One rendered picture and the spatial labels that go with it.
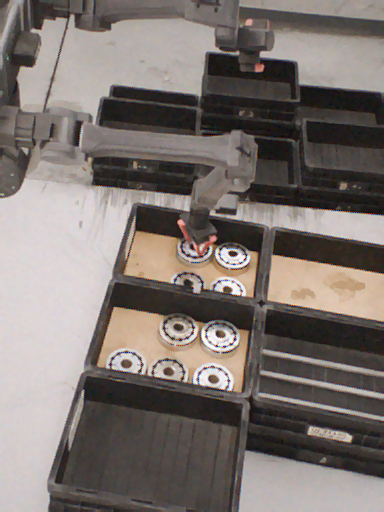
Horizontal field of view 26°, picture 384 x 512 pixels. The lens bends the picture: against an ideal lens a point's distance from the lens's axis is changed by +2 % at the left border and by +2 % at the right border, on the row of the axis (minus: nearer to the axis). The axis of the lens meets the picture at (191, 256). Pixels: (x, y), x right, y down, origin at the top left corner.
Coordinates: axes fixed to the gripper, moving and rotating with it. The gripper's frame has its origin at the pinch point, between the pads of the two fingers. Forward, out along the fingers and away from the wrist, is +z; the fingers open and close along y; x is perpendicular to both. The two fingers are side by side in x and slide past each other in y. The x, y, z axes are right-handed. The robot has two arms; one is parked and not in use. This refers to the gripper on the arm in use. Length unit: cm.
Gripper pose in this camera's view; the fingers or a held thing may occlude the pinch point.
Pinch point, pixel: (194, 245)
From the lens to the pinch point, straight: 230.6
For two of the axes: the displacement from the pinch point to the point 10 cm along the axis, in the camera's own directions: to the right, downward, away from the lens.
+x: -8.6, 3.1, -4.0
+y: -4.9, -6.7, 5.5
